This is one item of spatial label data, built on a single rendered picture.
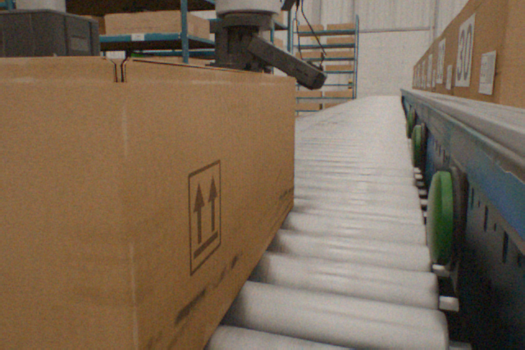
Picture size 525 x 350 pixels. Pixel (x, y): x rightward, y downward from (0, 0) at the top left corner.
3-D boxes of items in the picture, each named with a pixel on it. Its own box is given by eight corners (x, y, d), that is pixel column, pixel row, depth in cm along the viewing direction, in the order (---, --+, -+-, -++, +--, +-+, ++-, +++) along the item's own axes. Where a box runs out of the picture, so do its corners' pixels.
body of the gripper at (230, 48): (225, 104, 65) (225, 25, 63) (278, 105, 62) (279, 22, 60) (204, 106, 58) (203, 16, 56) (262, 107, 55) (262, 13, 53)
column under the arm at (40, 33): (-32, 154, 97) (-49, 7, 91) (51, 140, 122) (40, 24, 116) (64, 159, 90) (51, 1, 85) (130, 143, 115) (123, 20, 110)
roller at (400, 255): (52, 229, 60) (45, 197, 58) (444, 281, 44) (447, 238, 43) (23, 247, 55) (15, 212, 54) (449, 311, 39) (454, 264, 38)
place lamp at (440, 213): (422, 243, 36) (426, 163, 34) (438, 245, 35) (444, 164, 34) (428, 279, 29) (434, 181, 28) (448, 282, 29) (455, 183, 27)
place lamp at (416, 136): (408, 163, 72) (411, 123, 71) (417, 163, 72) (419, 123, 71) (410, 170, 66) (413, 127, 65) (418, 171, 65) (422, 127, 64)
